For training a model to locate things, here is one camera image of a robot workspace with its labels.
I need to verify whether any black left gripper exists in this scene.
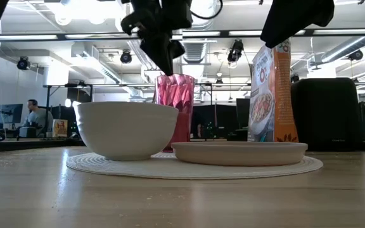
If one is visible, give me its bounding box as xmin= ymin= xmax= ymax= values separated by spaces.
xmin=120 ymin=0 xmax=193 ymax=77

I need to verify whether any red plastic cup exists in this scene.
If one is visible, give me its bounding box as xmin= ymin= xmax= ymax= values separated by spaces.
xmin=155 ymin=73 xmax=196 ymax=153

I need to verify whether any orange pumpkin cereal box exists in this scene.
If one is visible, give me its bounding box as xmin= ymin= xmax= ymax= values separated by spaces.
xmin=247 ymin=37 xmax=300 ymax=143

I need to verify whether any white ceramic bowl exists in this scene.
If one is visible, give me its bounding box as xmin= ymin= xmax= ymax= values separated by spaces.
xmin=74 ymin=101 xmax=179 ymax=162

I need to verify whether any large white round plate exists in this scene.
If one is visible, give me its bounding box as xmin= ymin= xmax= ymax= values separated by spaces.
xmin=65 ymin=151 xmax=324 ymax=181

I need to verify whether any beige round plate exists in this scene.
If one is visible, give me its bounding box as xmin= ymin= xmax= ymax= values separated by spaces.
xmin=170 ymin=141 xmax=309 ymax=167

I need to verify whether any black divider panel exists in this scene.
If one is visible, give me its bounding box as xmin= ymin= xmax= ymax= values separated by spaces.
xmin=51 ymin=106 xmax=79 ymax=140

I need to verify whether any small yellow box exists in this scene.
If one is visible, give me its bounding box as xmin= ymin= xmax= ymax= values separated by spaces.
xmin=52 ymin=118 xmax=69 ymax=139

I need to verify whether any person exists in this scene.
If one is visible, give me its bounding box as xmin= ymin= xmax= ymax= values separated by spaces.
xmin=22 ymin=99 xmax=54 ymax=137

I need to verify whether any black computer monitor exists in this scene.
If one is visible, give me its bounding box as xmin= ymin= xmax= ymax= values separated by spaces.
xmin=0 ymin=103 xmax=24 ymax=125

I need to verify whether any black ceiling-mounted camera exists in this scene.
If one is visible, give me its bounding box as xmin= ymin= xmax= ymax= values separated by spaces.
xmin=348 ymin=49 xmax=364 ymax=62
xmin=120 ymin=50 xmax=132 ymax=65
xmin=227 ymin=39 xmax=245 ymax=63
xmin=16 ymin=56 xmax=31 ymax=71

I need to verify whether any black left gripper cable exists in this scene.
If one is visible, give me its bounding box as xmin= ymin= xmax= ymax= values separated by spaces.
xmin=189 ymin=0 xmax=224 ymax=20

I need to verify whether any silver ceiling duct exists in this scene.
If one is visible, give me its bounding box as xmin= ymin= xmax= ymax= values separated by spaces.
xmin=320 ymin=34 xmax=365 ymax=64

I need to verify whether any black metal workstation frame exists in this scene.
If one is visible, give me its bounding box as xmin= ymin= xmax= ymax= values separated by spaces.
xmin=42 ymin=82 xmax=94 ymax=140

